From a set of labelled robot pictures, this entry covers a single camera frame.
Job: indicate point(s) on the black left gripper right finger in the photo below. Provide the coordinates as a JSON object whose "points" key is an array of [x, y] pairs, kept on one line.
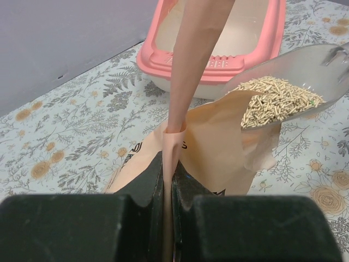
{"points": [[211, 226]]}

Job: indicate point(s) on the floral patterned table mat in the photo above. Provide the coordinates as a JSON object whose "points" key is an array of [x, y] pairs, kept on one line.
{"points": [[72, 140]]}

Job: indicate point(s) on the pink cat litter box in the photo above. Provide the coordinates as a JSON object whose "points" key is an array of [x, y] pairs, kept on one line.
{"points": [[252, 35]]}

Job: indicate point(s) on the beige litter pellets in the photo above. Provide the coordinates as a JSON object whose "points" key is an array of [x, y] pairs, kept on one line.
{"points": [[277, 100]]}

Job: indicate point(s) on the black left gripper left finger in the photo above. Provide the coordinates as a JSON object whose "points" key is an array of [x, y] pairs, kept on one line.
{"points": [[123, 226]]}

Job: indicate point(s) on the clear plastic litter scoop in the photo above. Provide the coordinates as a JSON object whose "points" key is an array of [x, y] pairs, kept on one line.
{"points": [[320, 68]]}

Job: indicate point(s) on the peach cat litter bag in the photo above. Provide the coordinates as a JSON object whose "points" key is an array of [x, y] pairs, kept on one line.
{"points": [[202, 134]]}

